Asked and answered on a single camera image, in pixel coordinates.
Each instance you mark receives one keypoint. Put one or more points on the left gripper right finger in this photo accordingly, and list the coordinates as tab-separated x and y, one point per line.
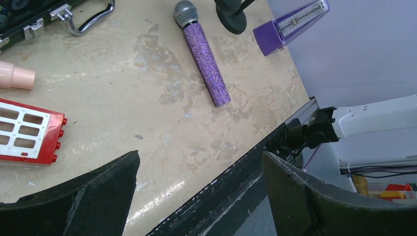
303	205

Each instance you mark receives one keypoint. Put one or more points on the purple metronome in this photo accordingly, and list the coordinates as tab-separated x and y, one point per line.
276	34

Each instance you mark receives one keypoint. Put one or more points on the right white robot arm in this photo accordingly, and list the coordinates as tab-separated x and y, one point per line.
329	125

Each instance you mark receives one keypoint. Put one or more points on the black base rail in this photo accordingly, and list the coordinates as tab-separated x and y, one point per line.
223	205

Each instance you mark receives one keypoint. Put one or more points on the purple glitter microphone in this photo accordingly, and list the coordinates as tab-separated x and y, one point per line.
186	15

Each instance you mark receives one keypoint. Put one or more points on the black poker chip case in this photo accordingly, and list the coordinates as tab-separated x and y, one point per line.
26	19

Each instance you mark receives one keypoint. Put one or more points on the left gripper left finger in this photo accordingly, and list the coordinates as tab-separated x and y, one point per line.
96	203

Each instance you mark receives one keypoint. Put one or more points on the pink plastic cylinder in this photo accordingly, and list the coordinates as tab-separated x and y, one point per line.
12	76

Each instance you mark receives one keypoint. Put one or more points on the red toy block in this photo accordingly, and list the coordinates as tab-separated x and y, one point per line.
29	134

